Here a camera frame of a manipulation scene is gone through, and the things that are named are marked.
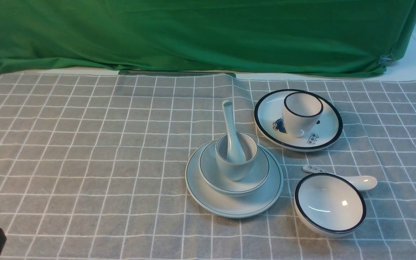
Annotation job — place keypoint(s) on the white black-rimmed plate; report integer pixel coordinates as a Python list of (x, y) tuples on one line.
[(269, 120)]

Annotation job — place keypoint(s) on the green backdrop cloth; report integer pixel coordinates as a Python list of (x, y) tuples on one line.
[(335, 38)]

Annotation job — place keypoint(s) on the metal binder clip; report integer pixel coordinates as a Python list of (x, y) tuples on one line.
[(386, 60)]

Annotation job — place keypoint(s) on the grey checked tablecloth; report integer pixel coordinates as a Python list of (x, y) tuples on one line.
[(92, 167)]

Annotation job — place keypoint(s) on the pale blue ceramic cup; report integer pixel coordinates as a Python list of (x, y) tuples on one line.
[(235, 169)]

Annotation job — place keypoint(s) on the white black-rimmed bowl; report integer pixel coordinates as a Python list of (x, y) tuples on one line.
[(329, 205)]

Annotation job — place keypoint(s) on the pale blue ceramic bowl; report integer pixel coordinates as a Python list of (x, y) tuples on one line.
[(229, 182)]

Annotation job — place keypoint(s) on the pale blue ceramic plate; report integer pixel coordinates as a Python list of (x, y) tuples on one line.
[(244, 206)]

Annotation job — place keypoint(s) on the pale blue ceramic spoon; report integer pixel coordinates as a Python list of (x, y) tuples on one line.
[(235, 153)]

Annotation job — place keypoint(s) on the white black-rimmed cup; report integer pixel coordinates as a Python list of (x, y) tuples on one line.
[(301, 112)]

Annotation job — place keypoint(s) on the white patterned ceramic spoon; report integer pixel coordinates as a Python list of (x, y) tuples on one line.
[(361, 183)]

